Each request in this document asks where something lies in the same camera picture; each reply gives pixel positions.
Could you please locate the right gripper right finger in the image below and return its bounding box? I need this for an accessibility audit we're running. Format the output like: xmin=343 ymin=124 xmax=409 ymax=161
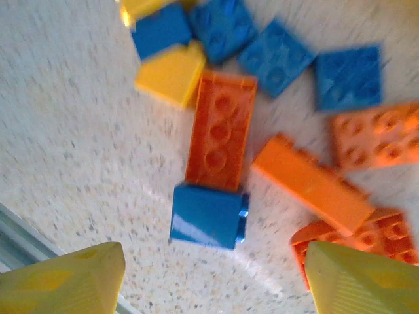
xmin=304 ymin=241 xmax=419 ymax=314

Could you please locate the blue lego brick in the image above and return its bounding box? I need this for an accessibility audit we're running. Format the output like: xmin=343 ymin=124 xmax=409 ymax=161
xmin=130 ymin=3 xmax=193 ymax=61
xmin=236 ymin=18 xmax=318 ymax=99
xmin=168 ymin=184 xmax=251 ymax=251
xmin=187 ymin=0 xmax=259 ymax=65
xmin=314 ymin=44 xmax=384 ymax=113

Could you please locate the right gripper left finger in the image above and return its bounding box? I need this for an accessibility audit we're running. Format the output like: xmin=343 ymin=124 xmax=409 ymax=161
xmin=0 ymin=241 xmax=127 ymax=314

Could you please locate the yellow lego brick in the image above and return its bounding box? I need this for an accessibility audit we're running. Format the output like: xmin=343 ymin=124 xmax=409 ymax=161
xmin=119 ymin=0 xmax=197 ymax=29
xmin=134 ymin=41 xmax=208 ymax=109

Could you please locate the long orange lego brick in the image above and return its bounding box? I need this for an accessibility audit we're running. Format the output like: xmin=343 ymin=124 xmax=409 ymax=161
xmin=250 ymin=133 xmax=376 ymax=236
xmin=290 ymin=207 xmax=419 ymax=292
xmin=329 ymin=101 xmax=419 ymax=171
xmin=185 ymin=69 xmax=259 ymax=192

